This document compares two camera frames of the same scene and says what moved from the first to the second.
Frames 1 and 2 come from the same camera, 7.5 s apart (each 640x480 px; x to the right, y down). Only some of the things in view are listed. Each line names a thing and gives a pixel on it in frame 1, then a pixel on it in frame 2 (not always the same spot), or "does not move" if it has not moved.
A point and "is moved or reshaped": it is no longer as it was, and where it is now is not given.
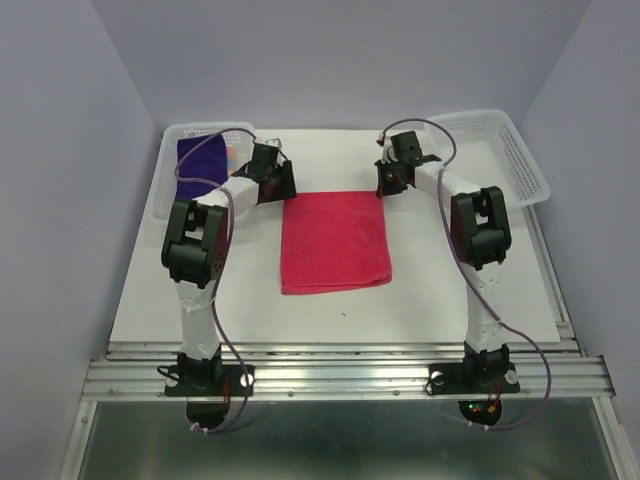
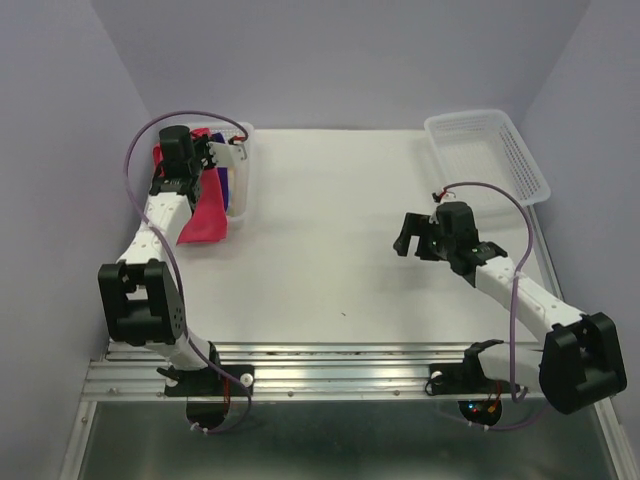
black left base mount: (208, 389) does not move
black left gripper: (287, 189) -> (202, 143)
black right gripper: (384, 187) -> (414, 224)
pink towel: (333, 241) is moved or reshaped
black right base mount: (478, 386) does not move
